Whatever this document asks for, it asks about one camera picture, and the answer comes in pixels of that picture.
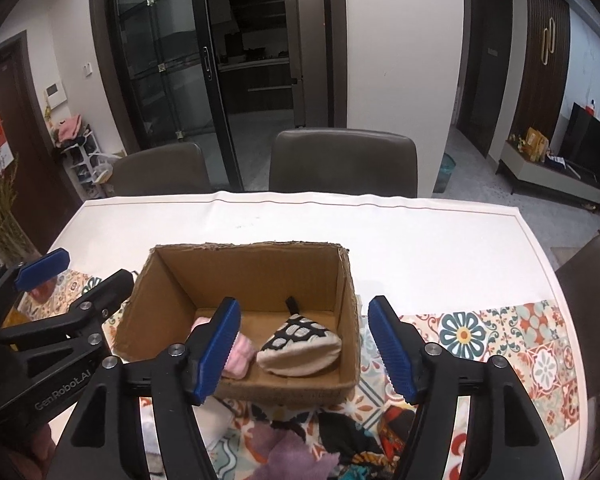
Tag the dark interior door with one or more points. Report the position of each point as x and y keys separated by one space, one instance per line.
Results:
x=485 y=70

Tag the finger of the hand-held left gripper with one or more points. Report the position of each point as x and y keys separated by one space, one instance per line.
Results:
x=87 y=307
x=42 y=264

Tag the grey dining chair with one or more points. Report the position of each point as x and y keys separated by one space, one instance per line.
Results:
x=595 y=310
x=160 y=170
x=340 y=160

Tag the glass vase with dried flowers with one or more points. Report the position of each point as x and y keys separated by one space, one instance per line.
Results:
x=25 y=150

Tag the purple cloth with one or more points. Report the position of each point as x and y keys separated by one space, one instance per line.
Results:
x=280 y=452

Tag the pink sock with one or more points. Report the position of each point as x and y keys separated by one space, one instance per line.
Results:
x=240 y=355

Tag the grey television cabinet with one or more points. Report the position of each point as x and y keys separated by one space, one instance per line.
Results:
x=540 y=175

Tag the colourful tile-print table runner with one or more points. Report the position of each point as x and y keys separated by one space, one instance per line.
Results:
x=480 y=335

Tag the white wall intercom panel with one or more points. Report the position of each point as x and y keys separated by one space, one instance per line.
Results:
x=55 y=95

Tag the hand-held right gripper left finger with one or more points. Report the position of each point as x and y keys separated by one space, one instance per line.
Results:
x=220 y=350

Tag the black television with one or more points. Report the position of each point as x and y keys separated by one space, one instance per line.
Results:
x=590 y=142

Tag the black patterned scarf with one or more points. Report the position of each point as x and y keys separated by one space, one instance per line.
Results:
x=345 y=435

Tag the white shoe rack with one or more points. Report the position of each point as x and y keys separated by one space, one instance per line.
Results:
x=82 y=165

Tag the brown cardboard box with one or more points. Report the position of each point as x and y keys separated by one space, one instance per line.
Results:
x=260 y=280

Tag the yellow woven mat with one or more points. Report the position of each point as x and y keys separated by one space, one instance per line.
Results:
x=17 y=322

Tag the sliding glass door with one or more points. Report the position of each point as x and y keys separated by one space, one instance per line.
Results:
x=170 y=70

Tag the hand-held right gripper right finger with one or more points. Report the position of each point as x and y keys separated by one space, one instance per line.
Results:
x=392 y=350

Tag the black and white patterned pouch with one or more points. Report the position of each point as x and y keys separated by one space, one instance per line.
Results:
x=300 y=355

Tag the teal bin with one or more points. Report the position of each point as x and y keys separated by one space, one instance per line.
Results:
x=446 y=172

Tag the yellow box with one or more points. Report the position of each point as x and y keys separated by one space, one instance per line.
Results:
x=535 y=144

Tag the white light switch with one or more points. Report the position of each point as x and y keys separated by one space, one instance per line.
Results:
x=87 y=69

